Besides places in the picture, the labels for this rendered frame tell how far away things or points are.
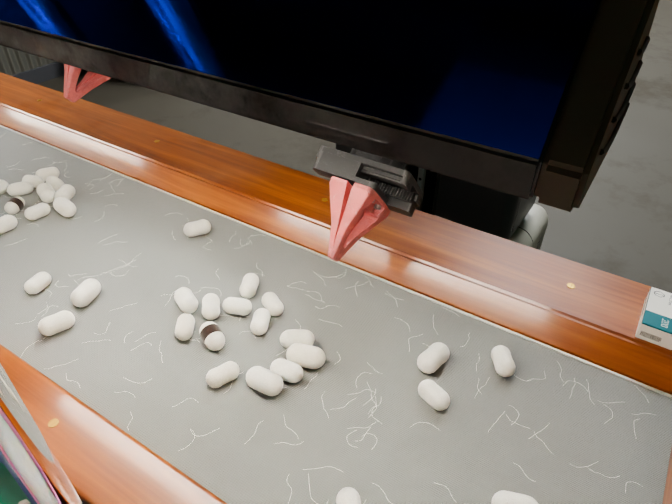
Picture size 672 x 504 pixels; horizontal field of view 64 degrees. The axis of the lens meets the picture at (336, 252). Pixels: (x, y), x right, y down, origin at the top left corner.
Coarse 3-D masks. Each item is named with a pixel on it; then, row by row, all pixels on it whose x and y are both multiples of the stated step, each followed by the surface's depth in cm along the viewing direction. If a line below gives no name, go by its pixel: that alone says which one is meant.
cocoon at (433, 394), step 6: (420, 384) 48; (426, 384) 48; (432, 384) 48; (420, 390) 48; (426, 390) 47; (432, 390) 47; (438, 390) 47; (426, 396) 47; (432, 396) 47; (438, 396) 47; (444, 396) 47; (432, 402) 47; (438, 402) 46; (444, 402) 46; (438, 408) 47; (444, 408) 47
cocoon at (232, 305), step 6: (228, 300) 56; (234, 300) 56; (240, 300) 56; (246, 300) 56; (222, 306) 57; (228, 306) 56; (234, 306) 56; (240, 306) 56; (246, 306) 56; (228, 312) 56; (234, 312) 56; (240, 312) 56; (246, 312) 56
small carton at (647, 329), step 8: (656, 288) 54; (648, 296) 53; (656, 296) 53; (664, 296) 53; (648, 304) 52; (656, 304) 52; (664, 304) 52; (648, 312) 51; (656, 312) 51; (664, 312) 51; (640, 320) 52; (648, 320) 50; (656, 320) 50; (664, 320) 50; (640, 328) 50; (648, 328) 50; (656, 328) 49; (664, 328) 49; (640, 336) 51; (648, 336) 50; (656, 336) 50; (664, 336) 49; (656, 344) 50; (664, 344) 50
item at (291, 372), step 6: (276, 360) 50; (282, 360) 50; (270, 366) 50; (276, 366) 49; (282, 366) 49; (288, 366) 49; (294, 366) 49; (300, 366) 50; (276, 372) 49; (282, 372) 49; (288, 372) 49; (294, 372) 49; (300, 372) 49; (282, 378) 49; (288, 378) 49; (294, 378) 49; (300, 378) 49
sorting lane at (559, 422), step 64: (0, 128) 93; (128, 192) 76; (0, 256) 65; (64, 256) 65; (128, 256) 65; (192, 256) 65; (256, 256) 65; (320, 256) 65; (0, 320) 56; (128, 320) 56; (320, 320) 56; (384, 320) 56; (448, 320) 56; (64, 384) 50; (128, 384) 50; (192, 384) 50; (320, 384) 50; (384, 384) 50; (448, 384) 50; (512, 384) 50; (576, 384) 50; (640, 384) 50; (192, 448) 45; (256, 448) 45; (320, 448) 45; (384, 448) 45; (448, 448) 45; (512, 448) 45; (576, 448) 45; (640, 448) 45
